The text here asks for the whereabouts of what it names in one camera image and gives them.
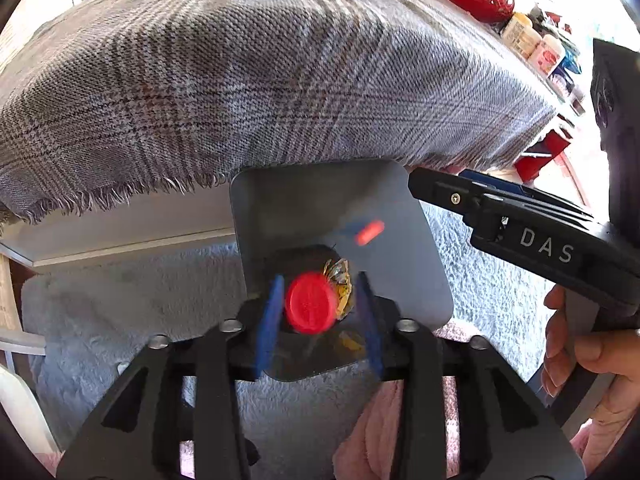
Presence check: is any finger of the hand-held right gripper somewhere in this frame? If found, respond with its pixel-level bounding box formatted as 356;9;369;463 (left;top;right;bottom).
457;169;603;223
407;167;507;241

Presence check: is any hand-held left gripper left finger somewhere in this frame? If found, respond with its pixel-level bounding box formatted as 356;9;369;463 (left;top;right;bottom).
57;275;287;480

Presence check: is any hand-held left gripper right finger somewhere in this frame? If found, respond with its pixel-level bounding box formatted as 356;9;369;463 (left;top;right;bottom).
356;272;587;480

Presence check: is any red bottle cap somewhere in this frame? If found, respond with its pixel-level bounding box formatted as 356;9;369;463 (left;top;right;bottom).
285;271;338;335

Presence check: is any grey plastic bin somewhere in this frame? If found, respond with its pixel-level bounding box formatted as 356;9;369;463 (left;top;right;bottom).
229;160;455;382

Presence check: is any person's right hand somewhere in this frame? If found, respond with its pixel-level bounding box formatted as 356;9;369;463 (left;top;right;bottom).
542;284;640;467

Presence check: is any red box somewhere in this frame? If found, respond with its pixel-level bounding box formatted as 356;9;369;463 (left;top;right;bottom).
515;129;572;182

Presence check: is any gold candy wrapper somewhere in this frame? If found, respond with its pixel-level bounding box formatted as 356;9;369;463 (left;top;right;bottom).
322;257;357;321

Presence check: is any small red piece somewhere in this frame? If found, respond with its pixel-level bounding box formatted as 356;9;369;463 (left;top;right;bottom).
354;219;386;247

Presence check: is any pink fluffy clothing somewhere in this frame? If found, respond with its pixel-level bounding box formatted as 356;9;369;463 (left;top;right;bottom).
175;322;501;480

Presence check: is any white bottle pink label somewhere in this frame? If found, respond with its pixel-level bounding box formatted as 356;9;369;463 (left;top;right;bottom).
527;35;566;77

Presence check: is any blue packet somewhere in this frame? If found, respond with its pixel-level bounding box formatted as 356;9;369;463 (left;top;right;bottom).
556;50;582;78

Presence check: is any grey fluffy rug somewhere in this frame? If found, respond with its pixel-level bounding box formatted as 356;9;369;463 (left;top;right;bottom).
20;200;556;451

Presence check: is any white bottle yellow cap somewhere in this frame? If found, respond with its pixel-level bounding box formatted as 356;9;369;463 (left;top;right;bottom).
500;12;544;59

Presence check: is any grey plaid blanket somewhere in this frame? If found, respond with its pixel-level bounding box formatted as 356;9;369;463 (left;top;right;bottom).
0;0;559;226

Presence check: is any white chair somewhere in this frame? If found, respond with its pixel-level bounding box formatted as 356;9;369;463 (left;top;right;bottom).
0;330;59;461

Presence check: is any wooden leg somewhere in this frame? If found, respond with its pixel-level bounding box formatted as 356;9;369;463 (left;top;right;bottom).
0;255;22;333

